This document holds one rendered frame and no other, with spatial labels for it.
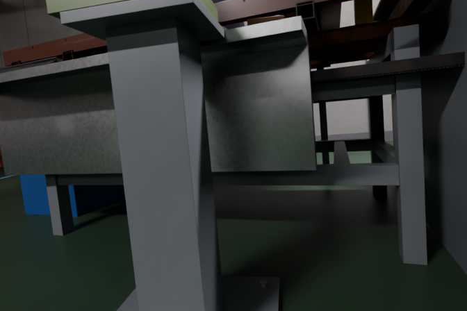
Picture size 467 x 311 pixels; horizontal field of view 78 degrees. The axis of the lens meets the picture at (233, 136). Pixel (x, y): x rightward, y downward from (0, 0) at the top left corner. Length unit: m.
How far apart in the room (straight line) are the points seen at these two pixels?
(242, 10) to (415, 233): 0.83
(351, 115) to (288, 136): 2.88
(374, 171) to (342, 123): 2.75
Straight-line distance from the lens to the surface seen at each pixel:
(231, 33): 0.73
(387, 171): 0.96
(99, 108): 1.15
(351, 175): 0.95
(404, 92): 0.94
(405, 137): 0.94
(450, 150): 1.03
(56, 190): 1.52
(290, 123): 0.84
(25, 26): 5.27
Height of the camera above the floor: 0.48
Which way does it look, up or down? 5 degrees down
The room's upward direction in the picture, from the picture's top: 5 degrees counter-clockwise
